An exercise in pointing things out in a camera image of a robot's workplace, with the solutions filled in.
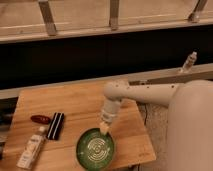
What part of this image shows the white cylindrical wrist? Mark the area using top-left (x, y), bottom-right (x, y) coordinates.
top-left (100, 99), bottom-right (121, 135)

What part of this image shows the green ceramic bowl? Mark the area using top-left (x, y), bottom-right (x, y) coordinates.
top-left (76, 128), bottom-right (115, 171)

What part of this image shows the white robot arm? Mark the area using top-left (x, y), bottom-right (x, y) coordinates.
top-left (100, 80), bottom-right (213, 171)

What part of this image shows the wooden board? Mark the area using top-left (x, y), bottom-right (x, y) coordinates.
top-left (0, 81), bottom-right (156, 171)

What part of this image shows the black white striped block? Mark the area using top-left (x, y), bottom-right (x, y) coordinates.
top-left (46, 113), bottom-right (64, 140)

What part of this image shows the dark red oval object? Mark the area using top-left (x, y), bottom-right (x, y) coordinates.
top-left (31, 115), bottom-right (51, 124)

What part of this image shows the white tube bottle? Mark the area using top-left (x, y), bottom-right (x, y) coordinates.
top-left (17, 126), bottom-right (46, 169)

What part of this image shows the small bottle on ledge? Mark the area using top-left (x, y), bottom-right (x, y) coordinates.
top-left (180, 52), bottom-right (197, 73)

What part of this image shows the middle metal bracket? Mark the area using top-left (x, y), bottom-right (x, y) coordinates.
top-left (109, 0), bottom-right (119, 30)

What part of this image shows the metal bracket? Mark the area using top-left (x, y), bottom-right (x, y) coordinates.
top-left (188, 0), bottom-right (208, 23)
top-left (109, 0), bottom-right (119, 30)
top-left (38, 0), bottom-right (57, 36)

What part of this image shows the left metal bracket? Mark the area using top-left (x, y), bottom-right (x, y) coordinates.
top-left (38, 0), bottom-right (57, 36)

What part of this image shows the right metal bracket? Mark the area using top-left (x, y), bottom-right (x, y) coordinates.
top-left (188, 0), bottom-right (208, 23)

